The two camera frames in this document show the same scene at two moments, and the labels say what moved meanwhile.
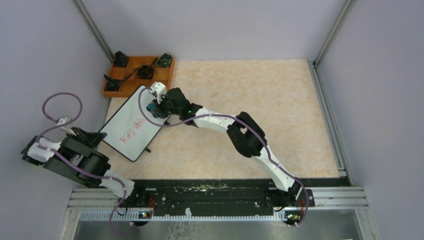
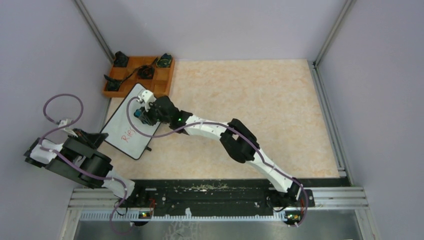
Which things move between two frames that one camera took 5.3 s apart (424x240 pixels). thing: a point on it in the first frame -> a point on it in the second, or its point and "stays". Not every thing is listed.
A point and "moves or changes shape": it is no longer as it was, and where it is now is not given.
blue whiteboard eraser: x=150 y=107 moves or changes shape
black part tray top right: x=164 y=61 stays
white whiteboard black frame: x=127 y=133 stays
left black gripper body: x=81 y=136 stays
